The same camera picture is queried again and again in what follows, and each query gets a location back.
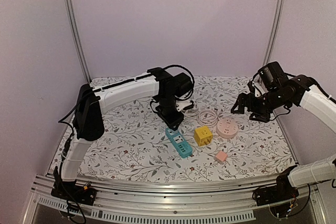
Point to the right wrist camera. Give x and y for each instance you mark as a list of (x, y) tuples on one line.
[(272, 75)]

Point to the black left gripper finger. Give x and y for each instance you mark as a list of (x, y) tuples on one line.
[(176, 124), (170, 125)]

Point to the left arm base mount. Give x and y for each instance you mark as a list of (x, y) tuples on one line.
[(82, 194)]

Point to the floral patterned table mat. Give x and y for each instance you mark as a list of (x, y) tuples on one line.
[(134, 146)]

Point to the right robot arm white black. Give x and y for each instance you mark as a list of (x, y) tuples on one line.
[(280, 89)]

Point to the aluminium frame post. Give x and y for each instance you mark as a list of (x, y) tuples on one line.
[(274, 31), (76, 40)]

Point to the pink USB charger plug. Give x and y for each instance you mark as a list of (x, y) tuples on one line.
[(221, 156)]

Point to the yellow cube socket adapter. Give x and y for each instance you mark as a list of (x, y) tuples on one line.
[(203, 136)]

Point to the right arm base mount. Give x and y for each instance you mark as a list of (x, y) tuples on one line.
[(281, 191)]

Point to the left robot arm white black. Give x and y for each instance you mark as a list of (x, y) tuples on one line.
[(172, 94)]

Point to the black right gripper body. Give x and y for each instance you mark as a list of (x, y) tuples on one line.
[(252, 104)]

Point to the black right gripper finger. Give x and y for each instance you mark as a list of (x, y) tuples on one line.
[(242, 103), (265, 117)]

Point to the teal power strip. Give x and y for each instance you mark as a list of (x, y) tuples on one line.
[(179, 142)]

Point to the pink round power socket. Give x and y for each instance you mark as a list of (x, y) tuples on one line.
[(226, 128)]

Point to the right aluminium frame post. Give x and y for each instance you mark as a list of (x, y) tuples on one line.
[(274, 31)]

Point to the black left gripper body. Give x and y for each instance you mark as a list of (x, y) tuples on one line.
[(166, 109)]

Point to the aluminium front rail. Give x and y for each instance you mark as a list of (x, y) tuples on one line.
[(227, 201)]

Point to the left aluminium frame post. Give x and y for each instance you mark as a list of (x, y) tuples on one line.
[(76, 40)]

